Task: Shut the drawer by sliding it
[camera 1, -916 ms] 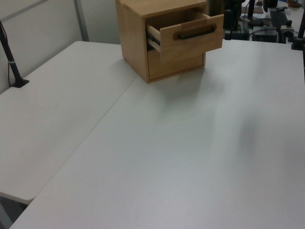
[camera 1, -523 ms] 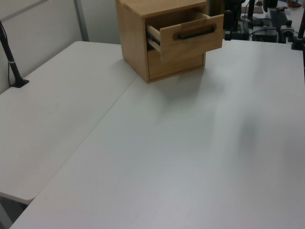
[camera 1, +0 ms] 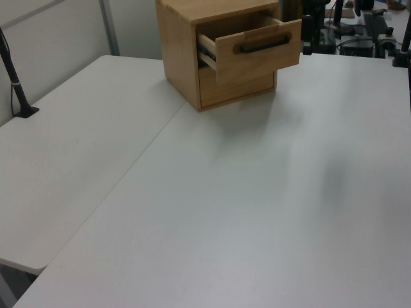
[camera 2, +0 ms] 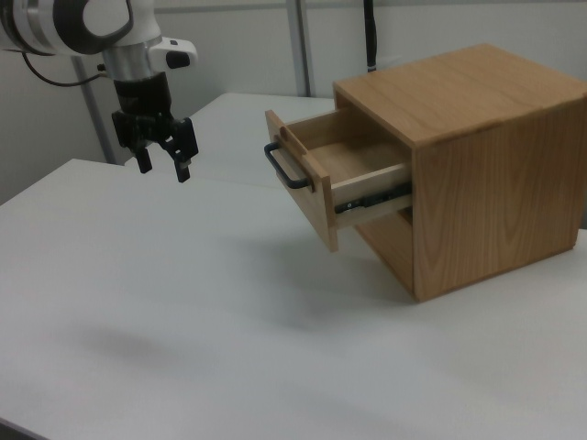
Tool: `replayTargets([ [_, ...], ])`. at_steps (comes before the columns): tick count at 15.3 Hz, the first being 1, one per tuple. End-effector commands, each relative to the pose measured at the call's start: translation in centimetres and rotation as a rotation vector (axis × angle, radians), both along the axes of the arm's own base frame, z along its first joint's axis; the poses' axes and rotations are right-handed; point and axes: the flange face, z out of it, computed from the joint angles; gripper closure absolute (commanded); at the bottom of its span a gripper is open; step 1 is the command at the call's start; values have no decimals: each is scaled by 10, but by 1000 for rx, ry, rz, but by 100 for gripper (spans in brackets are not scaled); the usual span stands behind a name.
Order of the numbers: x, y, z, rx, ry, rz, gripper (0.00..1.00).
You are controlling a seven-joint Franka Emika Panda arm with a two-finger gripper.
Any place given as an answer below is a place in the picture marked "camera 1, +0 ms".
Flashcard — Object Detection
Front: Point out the light wooden drawer cabinet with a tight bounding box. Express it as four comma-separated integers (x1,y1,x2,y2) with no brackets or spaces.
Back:
156,0,279,113

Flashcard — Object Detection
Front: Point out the grey metal frame post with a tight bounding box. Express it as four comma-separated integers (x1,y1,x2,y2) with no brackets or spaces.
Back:
98,0,121,57

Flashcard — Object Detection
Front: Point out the black equipment box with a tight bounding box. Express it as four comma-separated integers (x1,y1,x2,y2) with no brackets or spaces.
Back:
339,40,375,58

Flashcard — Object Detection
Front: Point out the black camera stand pole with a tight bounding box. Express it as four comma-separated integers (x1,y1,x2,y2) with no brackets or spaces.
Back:
0,27,40,121

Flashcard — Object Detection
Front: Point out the wooden drawer with black handle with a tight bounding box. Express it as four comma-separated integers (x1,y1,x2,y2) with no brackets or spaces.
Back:
196,14,303,87

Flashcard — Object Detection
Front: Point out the black pole with round base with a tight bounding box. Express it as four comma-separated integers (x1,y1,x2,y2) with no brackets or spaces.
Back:
331,0,356,37

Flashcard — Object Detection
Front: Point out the black tripod stand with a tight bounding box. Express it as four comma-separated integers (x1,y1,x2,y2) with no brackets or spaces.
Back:
301,0,335,56

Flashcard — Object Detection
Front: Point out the closed wooden drawer front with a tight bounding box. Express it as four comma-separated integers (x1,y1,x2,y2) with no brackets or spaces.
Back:
198,67,277,108

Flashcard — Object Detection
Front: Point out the black silver knob mount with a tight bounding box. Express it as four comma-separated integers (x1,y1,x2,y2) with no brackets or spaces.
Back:
376,26,398,59

